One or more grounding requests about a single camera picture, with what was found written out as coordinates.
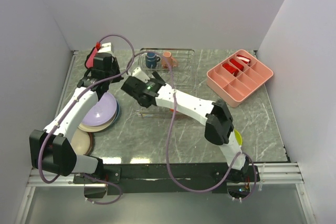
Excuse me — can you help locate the dark blue mug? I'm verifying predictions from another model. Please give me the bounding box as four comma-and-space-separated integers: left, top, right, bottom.
145, 52, 161, 69

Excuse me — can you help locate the wire dish rack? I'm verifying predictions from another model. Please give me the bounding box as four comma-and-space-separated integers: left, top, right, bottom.
135, 48, 198, 118

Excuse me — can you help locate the pink mug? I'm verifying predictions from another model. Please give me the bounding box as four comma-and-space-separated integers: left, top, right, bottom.
161, 51, 179, 69

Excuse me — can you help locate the pink compartment tray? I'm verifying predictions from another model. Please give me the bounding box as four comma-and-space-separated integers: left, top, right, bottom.
206, 49, 274, 108

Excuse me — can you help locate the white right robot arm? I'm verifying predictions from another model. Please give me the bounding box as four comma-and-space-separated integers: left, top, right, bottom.
121, 73, 249, 183

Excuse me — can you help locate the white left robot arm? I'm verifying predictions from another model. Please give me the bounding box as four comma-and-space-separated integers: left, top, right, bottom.
29, 52, 123, 183

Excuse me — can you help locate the pink cloth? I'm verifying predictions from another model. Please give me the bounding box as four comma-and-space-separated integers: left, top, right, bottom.
85, 47, 98, 69

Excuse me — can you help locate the blue plate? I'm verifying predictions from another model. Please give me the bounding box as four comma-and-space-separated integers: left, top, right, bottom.
112, 102, 120, 123

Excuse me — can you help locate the lavender plate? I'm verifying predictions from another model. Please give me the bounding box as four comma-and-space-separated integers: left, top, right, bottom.
81, 92, 118, 126

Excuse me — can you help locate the brown rimmed cream plate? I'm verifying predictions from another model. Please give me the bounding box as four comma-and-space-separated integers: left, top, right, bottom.
71, 129, 94, 155

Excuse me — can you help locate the black base beam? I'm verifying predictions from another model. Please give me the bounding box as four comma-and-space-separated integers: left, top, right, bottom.
73, 163, 260, 196

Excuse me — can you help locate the yellow-green bowl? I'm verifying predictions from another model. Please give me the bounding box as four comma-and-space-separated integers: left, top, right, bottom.
234, 129, 243, 146

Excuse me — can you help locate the red white item in tray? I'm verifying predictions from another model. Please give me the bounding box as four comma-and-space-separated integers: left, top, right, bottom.
236, 55, 251, 66

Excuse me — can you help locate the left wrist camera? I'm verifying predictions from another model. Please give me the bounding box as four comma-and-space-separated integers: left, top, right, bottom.
95, 42, 114, 54

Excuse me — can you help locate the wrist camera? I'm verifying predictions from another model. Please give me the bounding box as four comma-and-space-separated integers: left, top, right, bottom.
95, 42, 114, 54
131, 67, 150, 83

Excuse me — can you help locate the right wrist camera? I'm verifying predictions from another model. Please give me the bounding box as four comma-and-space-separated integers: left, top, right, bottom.
131, 67, 150, 83

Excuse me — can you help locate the aluminium rail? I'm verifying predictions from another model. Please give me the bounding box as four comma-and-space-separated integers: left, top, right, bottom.
26, 163, 305, 188

